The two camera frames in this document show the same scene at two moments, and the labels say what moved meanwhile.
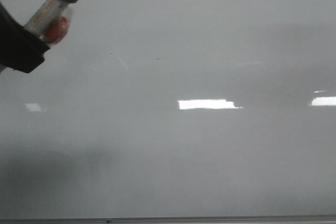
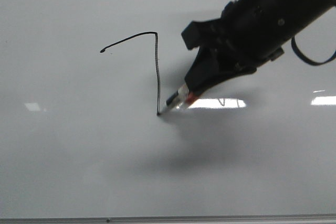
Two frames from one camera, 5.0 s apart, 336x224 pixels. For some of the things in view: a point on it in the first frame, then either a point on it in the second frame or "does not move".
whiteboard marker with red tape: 51,21 -> 179,99
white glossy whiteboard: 175,94 does not move
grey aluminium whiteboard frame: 171,220 does not move
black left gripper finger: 21,49 -> 205,72
